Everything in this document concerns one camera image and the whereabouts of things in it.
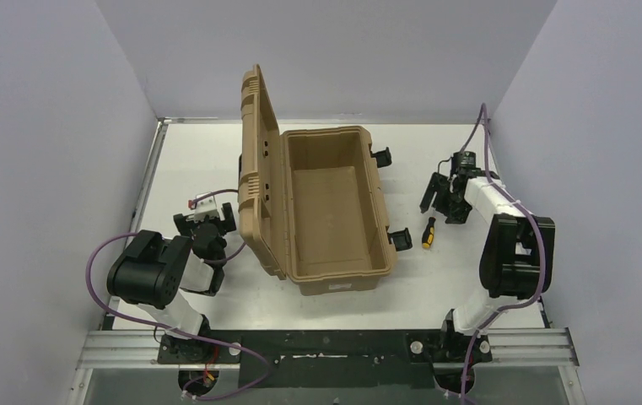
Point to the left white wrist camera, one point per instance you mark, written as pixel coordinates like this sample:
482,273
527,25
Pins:
203,207

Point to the aluminium frame rail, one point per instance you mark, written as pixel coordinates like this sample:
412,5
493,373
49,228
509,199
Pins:
137,349

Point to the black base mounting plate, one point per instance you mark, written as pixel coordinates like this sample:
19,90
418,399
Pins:
322,359

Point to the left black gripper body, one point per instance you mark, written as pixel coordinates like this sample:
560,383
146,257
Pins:
205,225

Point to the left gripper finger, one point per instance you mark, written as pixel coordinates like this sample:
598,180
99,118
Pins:
181,224
228,222

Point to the tan plastic toolbox bin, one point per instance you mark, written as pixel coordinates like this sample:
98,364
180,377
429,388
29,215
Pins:
310,202

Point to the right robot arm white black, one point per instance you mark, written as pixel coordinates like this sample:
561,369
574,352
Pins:
516,261

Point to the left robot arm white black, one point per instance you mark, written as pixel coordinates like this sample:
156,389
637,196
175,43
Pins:
154,272

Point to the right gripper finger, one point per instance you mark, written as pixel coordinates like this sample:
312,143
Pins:
431,198
457,213

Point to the yellow black handled screwdriver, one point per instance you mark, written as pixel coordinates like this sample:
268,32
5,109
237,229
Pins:
428,234

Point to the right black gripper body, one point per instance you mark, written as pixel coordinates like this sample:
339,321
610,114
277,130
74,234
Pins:
455,198

